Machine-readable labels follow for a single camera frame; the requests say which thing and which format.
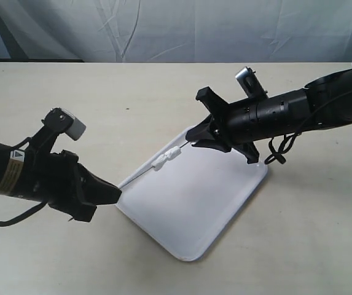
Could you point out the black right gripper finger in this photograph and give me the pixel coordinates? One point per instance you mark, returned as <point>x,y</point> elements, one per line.
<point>204,131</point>
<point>209,144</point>

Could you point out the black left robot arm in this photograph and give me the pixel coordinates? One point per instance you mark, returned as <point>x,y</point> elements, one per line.
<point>13,163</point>

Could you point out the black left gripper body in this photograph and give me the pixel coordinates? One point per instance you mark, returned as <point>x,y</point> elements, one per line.
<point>56,180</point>

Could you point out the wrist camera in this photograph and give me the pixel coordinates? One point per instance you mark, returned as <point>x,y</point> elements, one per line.
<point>58,121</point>
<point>250,84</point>

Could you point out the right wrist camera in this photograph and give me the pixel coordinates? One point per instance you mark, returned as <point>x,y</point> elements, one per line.
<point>250,84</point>

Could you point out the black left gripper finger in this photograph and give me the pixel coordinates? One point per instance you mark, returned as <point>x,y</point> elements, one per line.
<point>101,201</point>
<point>97,190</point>

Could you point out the white plastic tray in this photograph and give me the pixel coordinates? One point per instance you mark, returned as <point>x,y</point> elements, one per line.
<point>189,202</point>

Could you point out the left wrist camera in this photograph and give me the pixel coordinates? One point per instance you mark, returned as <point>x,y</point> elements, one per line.
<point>58,121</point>

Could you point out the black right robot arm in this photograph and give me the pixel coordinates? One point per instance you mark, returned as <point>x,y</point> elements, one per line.
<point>322,104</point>

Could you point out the white foam piece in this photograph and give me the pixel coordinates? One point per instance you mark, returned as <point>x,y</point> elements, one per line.
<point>159,162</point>
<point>173,152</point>

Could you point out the white backdrop curtain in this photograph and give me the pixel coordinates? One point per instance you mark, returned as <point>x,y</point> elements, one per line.
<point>177,31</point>

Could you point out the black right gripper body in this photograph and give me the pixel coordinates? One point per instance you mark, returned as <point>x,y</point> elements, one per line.
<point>218,111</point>

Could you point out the thin metal skewer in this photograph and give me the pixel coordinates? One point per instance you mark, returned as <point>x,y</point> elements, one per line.
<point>125,183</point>

